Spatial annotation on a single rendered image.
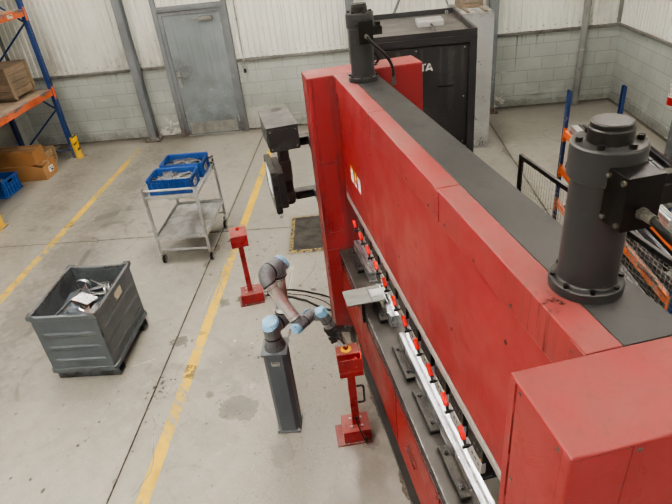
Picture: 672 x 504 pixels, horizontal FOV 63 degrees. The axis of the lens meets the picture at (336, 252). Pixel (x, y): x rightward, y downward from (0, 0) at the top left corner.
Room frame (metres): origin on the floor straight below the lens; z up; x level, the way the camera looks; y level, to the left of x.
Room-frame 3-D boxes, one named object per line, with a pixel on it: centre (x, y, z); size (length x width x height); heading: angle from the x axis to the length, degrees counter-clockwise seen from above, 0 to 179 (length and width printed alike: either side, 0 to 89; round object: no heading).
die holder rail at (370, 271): (3.62, -0.22, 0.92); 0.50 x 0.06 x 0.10; 8
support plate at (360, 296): (3.05, -0.15, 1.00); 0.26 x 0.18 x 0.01; 98
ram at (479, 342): (2.43, -0.40, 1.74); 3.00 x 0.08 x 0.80; 8
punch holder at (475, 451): (1.52, -0.53, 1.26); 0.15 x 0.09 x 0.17; 8
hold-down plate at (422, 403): (2.07, -0.39, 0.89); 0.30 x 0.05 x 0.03; 8
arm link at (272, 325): (2.89, 0.49, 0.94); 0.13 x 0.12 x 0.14; 141
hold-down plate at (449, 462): (1.68, -0.45, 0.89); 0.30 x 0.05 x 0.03; 8
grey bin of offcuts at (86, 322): (4.02, 2.25, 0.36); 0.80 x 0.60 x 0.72; 175
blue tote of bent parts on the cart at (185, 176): (5.71, 1.71, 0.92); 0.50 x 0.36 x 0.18; 85
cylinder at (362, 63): (3.62, -0.35, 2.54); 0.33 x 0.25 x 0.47; 8
